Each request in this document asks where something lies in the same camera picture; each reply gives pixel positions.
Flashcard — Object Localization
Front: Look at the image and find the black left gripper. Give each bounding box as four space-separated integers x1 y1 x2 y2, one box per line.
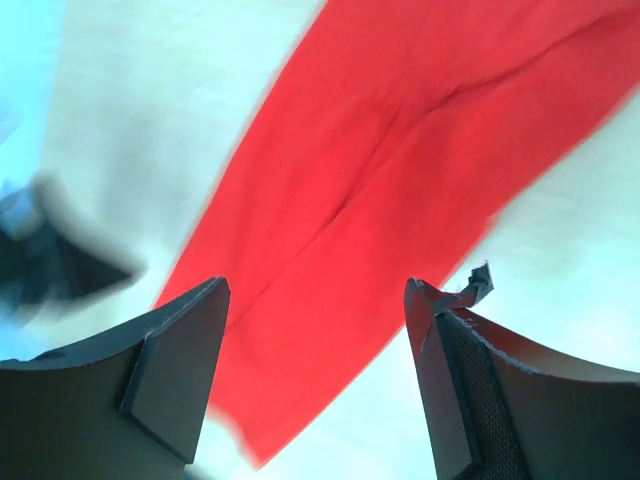
1 177 144 309

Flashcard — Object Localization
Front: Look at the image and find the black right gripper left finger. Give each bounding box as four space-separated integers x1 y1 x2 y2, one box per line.
1 278 229 480

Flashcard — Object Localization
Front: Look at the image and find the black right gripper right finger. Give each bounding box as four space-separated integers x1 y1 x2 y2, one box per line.
404 266 639 480

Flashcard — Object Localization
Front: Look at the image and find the red t shirt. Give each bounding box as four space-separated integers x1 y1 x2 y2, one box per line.
159 1 639 466

